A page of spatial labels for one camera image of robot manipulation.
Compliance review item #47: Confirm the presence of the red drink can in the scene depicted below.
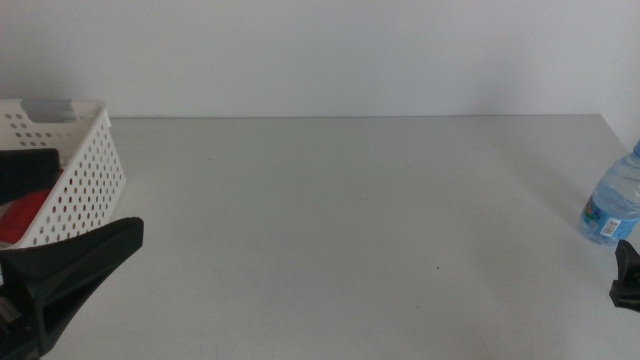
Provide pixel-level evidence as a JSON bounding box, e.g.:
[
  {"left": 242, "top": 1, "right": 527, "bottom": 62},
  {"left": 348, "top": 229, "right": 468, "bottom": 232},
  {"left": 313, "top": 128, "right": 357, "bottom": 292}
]
[{"left": 0, "top": 187, "right": 55, "bottom": 245}]

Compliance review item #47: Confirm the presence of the clear water bottle blue label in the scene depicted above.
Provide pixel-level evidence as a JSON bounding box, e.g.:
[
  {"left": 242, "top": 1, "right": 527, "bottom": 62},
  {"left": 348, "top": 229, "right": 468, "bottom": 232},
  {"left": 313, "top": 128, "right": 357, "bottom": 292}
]
[{"left": 579, "top": 139, "right": 640, "bottom": 247}]

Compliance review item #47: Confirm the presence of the white perforated plastic basket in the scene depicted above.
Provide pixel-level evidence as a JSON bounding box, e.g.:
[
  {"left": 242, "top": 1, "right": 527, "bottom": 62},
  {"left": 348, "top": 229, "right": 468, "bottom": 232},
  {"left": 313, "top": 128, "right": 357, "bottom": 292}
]
[{"left": 0, "top": 98, "right": 126, "bottom": 250}]

